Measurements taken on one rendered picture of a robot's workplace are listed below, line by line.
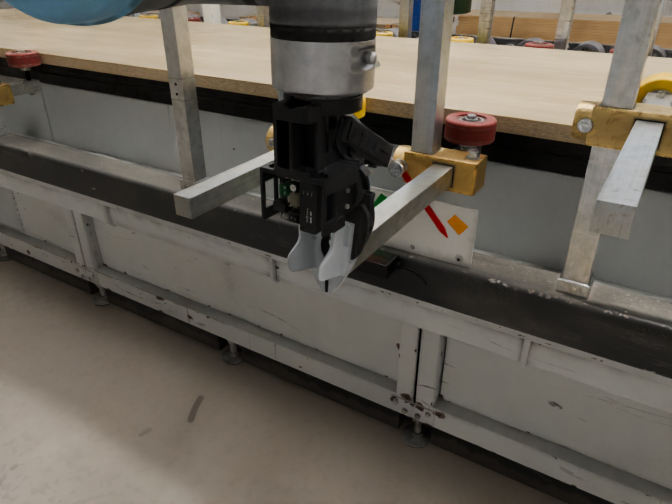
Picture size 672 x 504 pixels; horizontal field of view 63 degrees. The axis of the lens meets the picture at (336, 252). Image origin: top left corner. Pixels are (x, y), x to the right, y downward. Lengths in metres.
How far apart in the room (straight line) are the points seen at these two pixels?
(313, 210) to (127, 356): 1.48
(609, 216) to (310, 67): 0.27
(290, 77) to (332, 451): 1.18
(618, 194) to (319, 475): 1.12
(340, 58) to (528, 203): 0.67
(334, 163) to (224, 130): 0.89
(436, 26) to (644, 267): 0.55
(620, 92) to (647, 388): 0.45
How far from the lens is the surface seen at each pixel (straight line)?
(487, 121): 0.91
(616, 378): 0.97
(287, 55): 0.47
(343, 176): 0.49
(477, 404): 1.39
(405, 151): 0.86
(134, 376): 1.83
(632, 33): 0.76
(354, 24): 0.46
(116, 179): 1.34
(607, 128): 0.77
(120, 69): 1.52
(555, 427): 1.36
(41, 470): 1.65
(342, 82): 0.47
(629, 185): 0.54
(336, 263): 0.55
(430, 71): 0.83
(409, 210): 0.71
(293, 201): 0.51
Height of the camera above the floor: 1.14
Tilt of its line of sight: 28 degrees down
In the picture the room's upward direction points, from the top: straight up
